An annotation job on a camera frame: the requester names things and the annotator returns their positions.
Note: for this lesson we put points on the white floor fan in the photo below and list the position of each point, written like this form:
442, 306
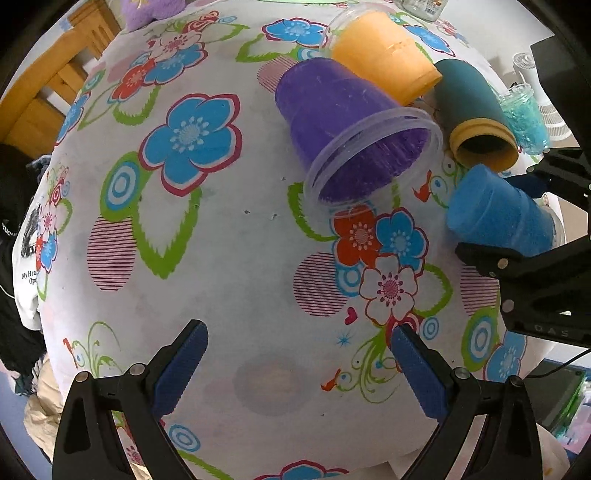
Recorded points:
525, 66

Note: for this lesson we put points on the orange plastic cup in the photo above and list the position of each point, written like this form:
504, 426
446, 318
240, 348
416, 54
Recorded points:
366, 40

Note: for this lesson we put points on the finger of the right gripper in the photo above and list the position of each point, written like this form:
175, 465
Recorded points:
553, 284
564, 172

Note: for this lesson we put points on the purple plush toy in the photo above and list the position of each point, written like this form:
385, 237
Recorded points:
139, 13

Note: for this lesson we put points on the floral white tablecloth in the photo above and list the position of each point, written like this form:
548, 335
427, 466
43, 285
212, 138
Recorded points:
174, 193

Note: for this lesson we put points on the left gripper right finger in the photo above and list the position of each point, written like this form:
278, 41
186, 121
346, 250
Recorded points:
508, 446

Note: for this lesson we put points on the glass jar green lid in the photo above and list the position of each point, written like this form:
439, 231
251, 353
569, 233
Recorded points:
428, 10

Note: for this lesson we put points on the purple plastic cup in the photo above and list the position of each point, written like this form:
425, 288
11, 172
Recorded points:
347, 139

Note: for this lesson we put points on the dark teal yellow-rimmed cup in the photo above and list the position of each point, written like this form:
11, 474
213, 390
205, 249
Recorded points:
472, 118

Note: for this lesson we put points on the blue plastic cup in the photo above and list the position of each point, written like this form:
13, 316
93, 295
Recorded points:
486, 209

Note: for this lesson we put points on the wooden chair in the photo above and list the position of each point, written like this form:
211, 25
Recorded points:
28, 121

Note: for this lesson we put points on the light teal plastic cup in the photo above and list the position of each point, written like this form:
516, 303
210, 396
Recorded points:
525, 119

